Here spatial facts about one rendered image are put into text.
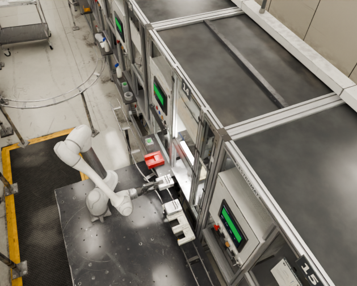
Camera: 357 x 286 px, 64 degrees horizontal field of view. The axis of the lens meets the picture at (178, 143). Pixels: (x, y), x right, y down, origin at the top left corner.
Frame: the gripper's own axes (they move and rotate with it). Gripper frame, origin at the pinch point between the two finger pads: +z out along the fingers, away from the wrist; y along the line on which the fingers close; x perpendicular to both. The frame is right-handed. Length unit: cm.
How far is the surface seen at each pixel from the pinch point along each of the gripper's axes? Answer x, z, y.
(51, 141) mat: 175, -93, -102
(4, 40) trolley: 408, -131, -77
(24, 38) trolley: 402, -99, -77
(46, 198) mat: 88, -112, -101
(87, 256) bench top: -21, -73, -35
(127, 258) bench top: -36, -43, -35
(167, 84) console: 28, 19, 79
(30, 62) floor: 367, -102, -103
